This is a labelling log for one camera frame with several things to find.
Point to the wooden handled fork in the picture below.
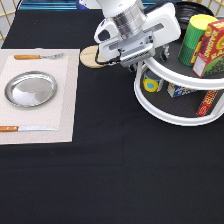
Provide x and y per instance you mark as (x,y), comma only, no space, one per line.
(28,57)

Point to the red raisins box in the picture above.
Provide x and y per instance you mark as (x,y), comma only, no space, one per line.
(210,58)

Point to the silver metal plate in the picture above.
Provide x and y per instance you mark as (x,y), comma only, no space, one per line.
(30,89)

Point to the round wooden coaster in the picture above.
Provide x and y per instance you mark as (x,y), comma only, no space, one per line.
(90,58)

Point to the black ribbed bowl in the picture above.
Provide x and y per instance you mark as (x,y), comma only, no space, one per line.
(185,10)

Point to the yellow green cylinder container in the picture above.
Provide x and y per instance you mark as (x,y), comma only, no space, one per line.
(195,31)

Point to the white two-tier lazy Susan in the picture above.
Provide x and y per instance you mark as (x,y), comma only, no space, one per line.
(179,110)

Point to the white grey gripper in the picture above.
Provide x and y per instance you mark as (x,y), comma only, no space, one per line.
(130,33)

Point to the beige woven placemat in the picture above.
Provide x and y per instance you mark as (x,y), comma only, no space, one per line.
(57,113)

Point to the wooden handled knife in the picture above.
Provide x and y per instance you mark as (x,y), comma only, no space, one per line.
(25,128)

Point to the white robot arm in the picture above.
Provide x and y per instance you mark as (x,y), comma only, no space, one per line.
(131,33)

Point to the black tablecloth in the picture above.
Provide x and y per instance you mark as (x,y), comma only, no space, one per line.
(123,165)

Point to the yellow blue can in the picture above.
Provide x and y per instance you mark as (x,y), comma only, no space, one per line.
(152,82)

